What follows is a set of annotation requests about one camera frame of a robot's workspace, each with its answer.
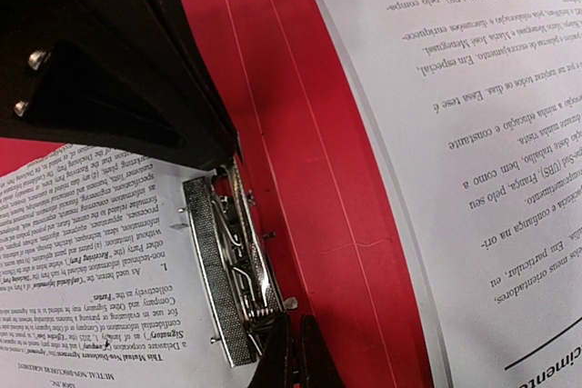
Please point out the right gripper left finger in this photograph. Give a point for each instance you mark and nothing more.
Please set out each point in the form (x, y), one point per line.
(276, 367)

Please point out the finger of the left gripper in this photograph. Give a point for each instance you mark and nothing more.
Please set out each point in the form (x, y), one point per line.
(125, 74)

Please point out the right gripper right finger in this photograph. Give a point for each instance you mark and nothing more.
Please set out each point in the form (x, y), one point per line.
(317, 368)

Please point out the spine metal folder clip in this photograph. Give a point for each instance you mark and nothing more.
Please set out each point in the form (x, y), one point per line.
(241, 289)

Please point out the red file folder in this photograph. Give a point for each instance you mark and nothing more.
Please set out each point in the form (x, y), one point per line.
(320, 199)

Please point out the separate printed paper sheet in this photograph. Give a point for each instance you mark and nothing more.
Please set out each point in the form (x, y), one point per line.
(100, 285)

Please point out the printed white paper sheets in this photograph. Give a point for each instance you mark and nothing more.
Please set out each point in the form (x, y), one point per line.
(473, 110)

